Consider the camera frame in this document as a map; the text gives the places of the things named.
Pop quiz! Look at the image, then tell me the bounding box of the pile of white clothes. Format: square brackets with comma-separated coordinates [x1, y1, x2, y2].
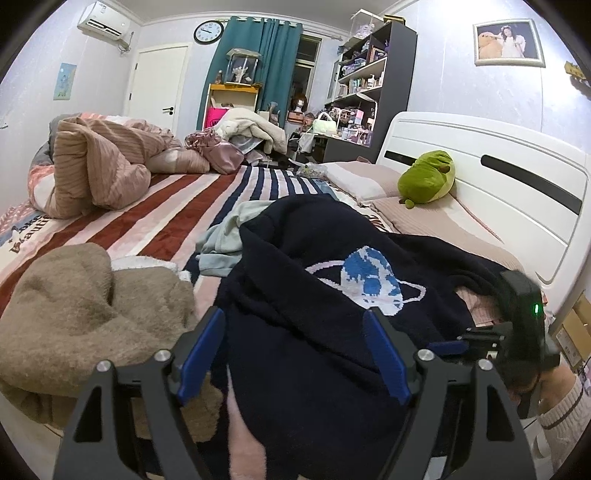
[213, 107, 287, 154]

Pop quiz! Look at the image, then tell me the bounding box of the framed wall photo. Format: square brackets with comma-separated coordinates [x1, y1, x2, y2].
[473, 18, 546, 68]

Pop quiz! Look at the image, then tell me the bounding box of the navy planet sweater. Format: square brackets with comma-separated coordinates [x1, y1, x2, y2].
[211, 195, 502, 479]

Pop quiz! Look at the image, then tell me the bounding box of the dark bookshelf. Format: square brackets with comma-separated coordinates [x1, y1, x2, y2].
[321, 21, 418, 162]

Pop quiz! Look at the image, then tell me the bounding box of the white door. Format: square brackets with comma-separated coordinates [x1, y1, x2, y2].
[124, 43, 190, 133]

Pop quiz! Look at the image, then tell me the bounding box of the small blue wall poster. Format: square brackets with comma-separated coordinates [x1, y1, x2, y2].
[53, 63, 77, 100]

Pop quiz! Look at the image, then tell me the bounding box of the brown fleece garment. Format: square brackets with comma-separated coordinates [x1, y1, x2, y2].
[1, 243, 198, 429]

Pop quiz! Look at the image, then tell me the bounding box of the white handbag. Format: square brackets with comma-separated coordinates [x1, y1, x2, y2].
[311, 112, 338, 137]

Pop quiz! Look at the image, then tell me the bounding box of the beige pillow near headboard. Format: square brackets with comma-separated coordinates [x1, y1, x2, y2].
[372, 195, 532, 275]

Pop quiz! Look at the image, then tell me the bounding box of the white knit sleeve forearm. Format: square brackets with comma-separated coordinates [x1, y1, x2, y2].
[538, 375, 590, 472]

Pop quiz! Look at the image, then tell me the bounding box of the glass display case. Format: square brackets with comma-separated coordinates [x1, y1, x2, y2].
[224, 48, 262, 85]

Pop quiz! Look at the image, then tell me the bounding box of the pink rumpled duvet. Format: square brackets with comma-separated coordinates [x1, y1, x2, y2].
[28, 112, 211, 219]

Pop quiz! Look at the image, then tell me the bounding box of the yellow white cabinet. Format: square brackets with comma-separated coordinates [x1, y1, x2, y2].
[201, 83, 259, 129]

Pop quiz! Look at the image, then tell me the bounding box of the light blue garment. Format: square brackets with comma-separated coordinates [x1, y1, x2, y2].
[195, 200, 273, 278]

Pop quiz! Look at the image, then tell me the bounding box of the shiny pink satin garment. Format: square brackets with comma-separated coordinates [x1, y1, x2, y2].
[184, 128, 245, 175]

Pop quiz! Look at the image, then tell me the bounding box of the white air conditioner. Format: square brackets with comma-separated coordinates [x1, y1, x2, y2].
[77, 1, 130, 49]

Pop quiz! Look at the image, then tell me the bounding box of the teal curtain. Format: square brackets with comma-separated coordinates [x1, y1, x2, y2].
[195, 16, 303, 129]

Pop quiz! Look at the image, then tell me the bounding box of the round wall clock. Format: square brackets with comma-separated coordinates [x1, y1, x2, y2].
[193, 20, 224, 45]

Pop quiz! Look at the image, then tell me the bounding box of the white bed headboard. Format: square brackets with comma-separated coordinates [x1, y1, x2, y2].
[377, 112, 590, 312]

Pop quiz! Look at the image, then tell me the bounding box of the striped bed blanket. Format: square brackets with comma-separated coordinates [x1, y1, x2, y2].
[0, 163, 399, 480]

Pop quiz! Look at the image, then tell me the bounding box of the green plush toy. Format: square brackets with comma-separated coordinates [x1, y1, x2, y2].
[398, 150, 456, 209]

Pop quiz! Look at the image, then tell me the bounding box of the person's right hand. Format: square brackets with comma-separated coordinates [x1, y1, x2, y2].
[508, 363, 577, 414]

